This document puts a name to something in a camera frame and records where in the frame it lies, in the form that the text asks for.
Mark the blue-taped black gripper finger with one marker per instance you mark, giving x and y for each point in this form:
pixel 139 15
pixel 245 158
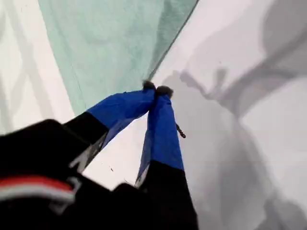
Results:
pixel 163 134
pixel 120 107

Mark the pale green T-shirt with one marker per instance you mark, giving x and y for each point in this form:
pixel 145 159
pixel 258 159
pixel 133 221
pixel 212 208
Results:
pixel 108 36

